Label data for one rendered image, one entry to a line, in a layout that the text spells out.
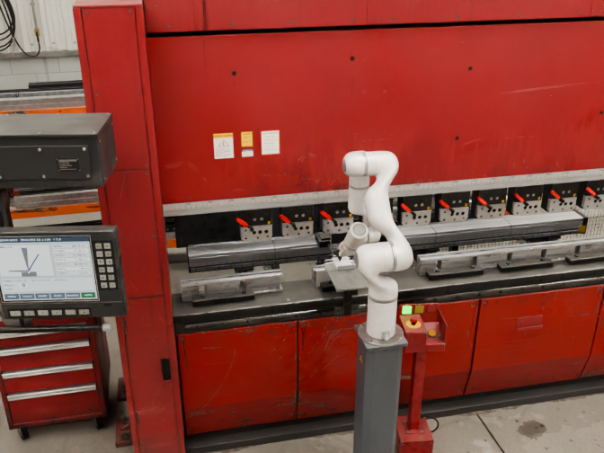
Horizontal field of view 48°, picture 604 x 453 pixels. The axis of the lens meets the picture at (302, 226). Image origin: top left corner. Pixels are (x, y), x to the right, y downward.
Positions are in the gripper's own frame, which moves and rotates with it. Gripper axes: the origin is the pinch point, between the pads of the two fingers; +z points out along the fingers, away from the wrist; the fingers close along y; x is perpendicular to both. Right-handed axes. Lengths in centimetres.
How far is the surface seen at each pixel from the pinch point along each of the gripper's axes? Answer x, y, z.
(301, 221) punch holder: -15.6, 21.3, -11.5
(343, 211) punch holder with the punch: -17.7, 0.4, -13.9
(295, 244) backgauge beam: -20.7, 18.5, 28.3
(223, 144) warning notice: -42, 57, -43
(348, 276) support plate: 10.4, 0.8, 0.0
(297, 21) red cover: -75, 23, -84
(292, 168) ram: -33, 25, -32
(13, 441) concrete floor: 50, 176, 97
